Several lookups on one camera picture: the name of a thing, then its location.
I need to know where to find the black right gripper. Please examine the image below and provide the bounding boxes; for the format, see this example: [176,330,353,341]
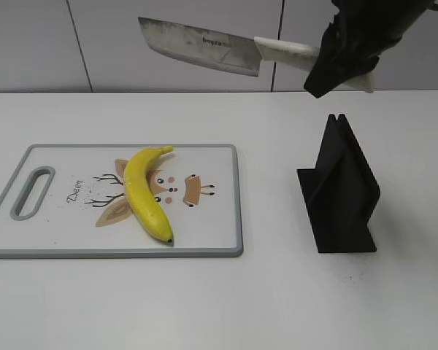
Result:
[304,0,431,98]

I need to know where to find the white-handled cleaver knife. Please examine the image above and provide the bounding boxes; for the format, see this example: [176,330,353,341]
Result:
[137,17,375,95]

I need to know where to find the yellow plastic banana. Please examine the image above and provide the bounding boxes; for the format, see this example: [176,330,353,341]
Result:
[123,146,174,244]

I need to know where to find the black knife stand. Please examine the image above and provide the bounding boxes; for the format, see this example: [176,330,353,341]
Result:
[296,114,380,253]

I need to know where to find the white cutting board grey rim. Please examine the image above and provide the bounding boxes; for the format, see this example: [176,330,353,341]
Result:
[0,144,243,259]

